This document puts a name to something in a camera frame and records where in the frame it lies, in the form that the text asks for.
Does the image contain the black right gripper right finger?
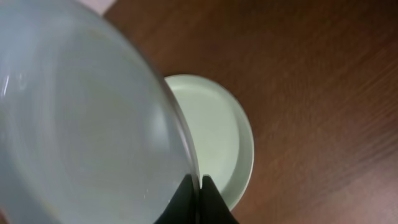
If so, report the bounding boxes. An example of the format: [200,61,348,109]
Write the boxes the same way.
[199,175,238,224]

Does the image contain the light blue plate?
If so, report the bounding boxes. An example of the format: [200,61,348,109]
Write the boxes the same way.
[1,1,198,223]

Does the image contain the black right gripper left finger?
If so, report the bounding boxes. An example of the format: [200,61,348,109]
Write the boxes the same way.
[155,175,197,224]

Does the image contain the mint green plate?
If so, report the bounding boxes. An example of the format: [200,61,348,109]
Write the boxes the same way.
[165,75,254,210]

